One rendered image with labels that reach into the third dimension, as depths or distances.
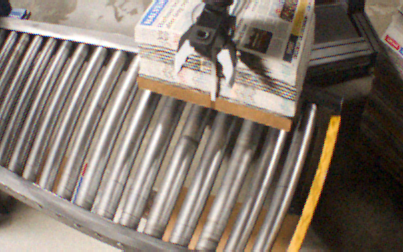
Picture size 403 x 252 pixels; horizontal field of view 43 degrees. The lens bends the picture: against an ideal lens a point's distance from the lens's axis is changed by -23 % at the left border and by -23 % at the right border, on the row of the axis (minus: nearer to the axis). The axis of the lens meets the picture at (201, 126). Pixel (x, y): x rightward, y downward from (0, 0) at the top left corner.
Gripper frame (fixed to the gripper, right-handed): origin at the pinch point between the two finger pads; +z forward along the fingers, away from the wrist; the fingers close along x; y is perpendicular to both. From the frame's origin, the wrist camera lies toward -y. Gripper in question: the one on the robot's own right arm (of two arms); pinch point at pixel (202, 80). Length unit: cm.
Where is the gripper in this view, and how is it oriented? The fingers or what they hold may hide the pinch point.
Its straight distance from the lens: 131.4
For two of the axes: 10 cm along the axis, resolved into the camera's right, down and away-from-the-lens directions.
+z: -1.2, 8.3, 5.4
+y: 3.3, -4.8, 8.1
